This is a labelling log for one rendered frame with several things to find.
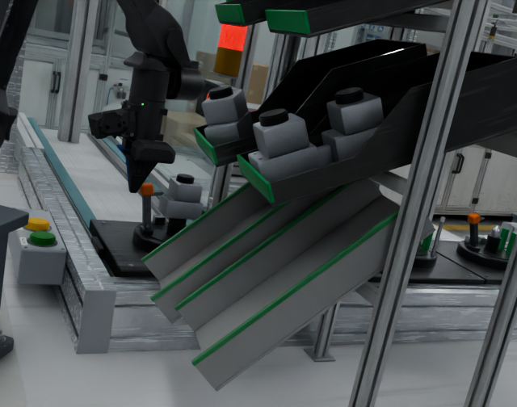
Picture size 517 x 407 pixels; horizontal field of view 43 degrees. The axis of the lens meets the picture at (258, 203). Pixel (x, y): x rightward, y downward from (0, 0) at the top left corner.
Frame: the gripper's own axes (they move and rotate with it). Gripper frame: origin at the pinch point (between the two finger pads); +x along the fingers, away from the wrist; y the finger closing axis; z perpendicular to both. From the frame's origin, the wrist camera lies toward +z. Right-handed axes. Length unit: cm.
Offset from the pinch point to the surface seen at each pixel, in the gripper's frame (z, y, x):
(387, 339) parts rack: -13, 53, 2
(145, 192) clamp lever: -1.9, 1.0, 3.0
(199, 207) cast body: -11.1, 2.2, 4.5
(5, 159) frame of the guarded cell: 12, -81, 20
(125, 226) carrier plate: -2.2, -8.7, 12.3
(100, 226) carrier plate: 2.4, -7.9, 12.3
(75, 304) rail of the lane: 9.5, 12.2, 17.7
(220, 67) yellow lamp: -18.3, -17.5, -17.9
